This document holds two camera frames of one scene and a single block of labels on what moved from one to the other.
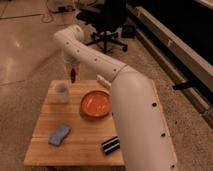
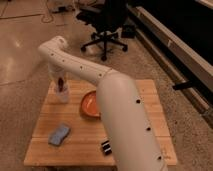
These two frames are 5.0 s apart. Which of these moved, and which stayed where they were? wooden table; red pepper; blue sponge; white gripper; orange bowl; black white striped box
Moved: white gripper; red pepper
Stayed: black white striped box; orange bowl; blue sponge; wooden table
